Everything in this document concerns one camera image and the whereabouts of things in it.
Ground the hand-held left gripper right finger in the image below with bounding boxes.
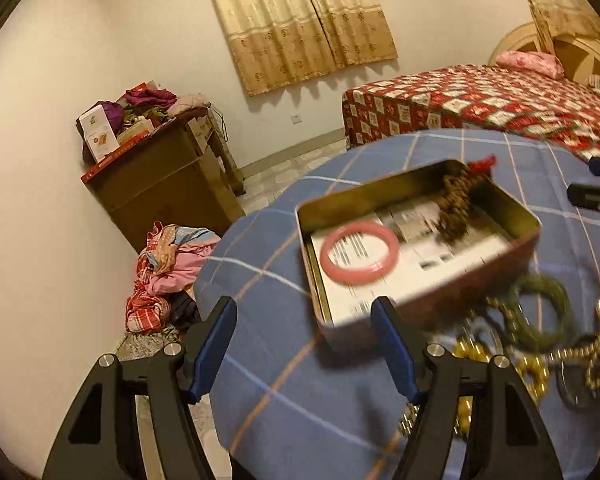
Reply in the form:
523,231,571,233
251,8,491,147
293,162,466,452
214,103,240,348
371,296,563,480

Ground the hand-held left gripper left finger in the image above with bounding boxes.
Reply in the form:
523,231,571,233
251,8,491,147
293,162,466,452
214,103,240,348
41,296,238,480

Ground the rectangular metal tin box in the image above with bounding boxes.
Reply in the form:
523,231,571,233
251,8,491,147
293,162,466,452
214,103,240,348
295,159,542,352

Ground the olive brown bead bracelet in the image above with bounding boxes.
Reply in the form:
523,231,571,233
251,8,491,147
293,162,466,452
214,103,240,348
485,297,526,336

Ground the green bangle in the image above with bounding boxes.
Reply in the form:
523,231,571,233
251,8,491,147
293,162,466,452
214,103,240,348
502,274,576,353

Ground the small gold bead bracelet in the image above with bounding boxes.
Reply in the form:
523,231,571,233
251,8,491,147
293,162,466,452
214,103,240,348
520,355,551,401

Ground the dark green pendant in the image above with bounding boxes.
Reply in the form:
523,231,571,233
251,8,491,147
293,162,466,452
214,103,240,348
555,360,600,406

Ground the blue plaid tablecloth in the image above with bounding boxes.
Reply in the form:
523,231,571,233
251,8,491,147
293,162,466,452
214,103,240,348
192,129,600,480

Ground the printed paper sheet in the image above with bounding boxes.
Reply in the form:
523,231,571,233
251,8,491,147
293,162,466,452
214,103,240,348
307,200,516,326

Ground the pile of colourful clothes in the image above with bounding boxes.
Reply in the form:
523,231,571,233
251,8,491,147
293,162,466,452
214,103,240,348
125,220,221,333

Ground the pink bangle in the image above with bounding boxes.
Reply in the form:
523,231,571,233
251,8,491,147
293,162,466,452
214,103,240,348
320,226,401,288

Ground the pink pillow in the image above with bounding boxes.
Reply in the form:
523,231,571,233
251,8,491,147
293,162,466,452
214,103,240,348
495,50,565,79

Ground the bed with red patterned cover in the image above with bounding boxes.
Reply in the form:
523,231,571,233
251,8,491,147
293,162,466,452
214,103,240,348
341,64,600,163

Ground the cream wooden headboard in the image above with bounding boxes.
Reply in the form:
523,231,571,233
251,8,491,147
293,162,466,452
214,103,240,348
488,22,600,88

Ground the brown wooden cabinet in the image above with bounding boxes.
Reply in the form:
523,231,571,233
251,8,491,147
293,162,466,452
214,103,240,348
82,105,246,256

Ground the white cardboard box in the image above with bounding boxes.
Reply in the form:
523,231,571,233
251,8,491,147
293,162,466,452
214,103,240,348
79,102,118,163

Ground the pale pink cloth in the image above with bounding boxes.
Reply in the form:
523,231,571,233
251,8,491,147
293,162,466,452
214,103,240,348
167,92,211,116

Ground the purple cloth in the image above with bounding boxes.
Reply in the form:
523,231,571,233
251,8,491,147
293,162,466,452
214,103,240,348
97,100,126,131

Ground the maroon cloth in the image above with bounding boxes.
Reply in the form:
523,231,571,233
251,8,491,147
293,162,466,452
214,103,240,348
125,87,178,111

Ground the wide beige patterned curtain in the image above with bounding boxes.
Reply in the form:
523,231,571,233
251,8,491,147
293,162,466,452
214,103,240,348
197,0,398,97

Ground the gold bead chain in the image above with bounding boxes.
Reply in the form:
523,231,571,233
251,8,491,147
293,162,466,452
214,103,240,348
397,335,486,443

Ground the brown bead bracelet red tassel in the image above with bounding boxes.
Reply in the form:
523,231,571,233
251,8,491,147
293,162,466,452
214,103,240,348
437,155,498,243

